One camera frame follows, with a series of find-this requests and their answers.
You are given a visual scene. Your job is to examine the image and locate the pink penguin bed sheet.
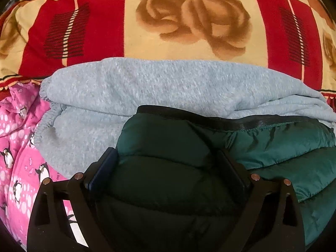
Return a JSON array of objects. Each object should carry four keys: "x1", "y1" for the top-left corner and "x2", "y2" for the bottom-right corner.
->
[{"x1": 0, "y1": 81, "x2": 89, "y2": 252}]

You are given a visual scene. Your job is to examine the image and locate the grey folded sweatshirt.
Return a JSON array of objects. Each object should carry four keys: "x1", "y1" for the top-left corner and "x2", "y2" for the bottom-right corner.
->
[{"x1": 34, "y1": 58, "x2": 335, "y2": 178}]

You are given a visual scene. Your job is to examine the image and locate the dark green puffer jacket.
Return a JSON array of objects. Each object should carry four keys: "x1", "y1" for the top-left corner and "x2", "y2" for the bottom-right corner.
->
[{"x1": 98, "y1": 106, "x2": 335, "y2": 251}]

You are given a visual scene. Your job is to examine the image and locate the red orange rose blanket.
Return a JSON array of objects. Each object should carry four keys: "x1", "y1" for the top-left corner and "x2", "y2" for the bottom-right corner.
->
[{"x1": 1, "y1": 0, "x2": 335, "y2": 105}]

